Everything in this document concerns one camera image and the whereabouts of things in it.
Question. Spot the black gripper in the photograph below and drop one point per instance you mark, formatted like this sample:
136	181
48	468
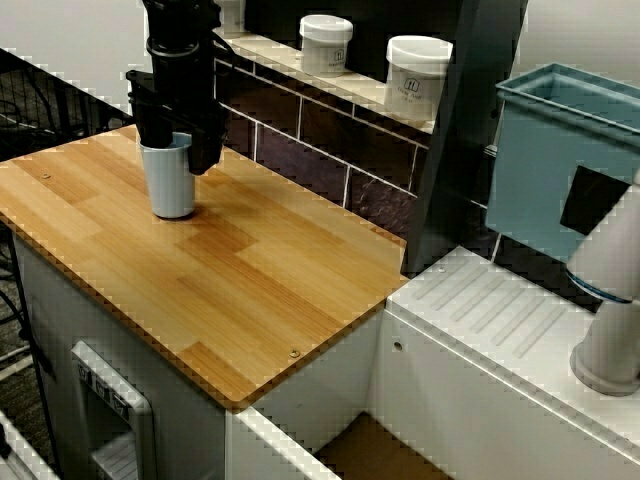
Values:
180	90

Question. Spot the light blue plastic cup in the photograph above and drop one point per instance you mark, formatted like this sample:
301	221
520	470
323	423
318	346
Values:
170	185

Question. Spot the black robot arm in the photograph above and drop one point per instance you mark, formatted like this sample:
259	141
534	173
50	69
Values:
175	25

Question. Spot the dark tile backsplash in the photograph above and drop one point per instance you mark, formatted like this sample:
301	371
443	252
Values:
300	165

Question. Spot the white labelled jar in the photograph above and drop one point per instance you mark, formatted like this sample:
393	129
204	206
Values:
325	50
232	17
415	80

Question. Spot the cream shelf ledge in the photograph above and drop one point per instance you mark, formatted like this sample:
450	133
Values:
367	97

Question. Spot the grey toy dispenser panel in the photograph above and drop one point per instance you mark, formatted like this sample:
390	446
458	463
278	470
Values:
100	390

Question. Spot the wide dark hutch upright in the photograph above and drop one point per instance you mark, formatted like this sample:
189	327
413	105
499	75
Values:
460	150

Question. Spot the teal plastic bin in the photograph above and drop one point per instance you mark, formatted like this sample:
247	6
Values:
530	175

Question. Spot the white curved toy faucet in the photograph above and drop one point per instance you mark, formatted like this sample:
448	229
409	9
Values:
605	260

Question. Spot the aluminium frame rail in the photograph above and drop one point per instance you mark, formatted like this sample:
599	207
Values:
15	450

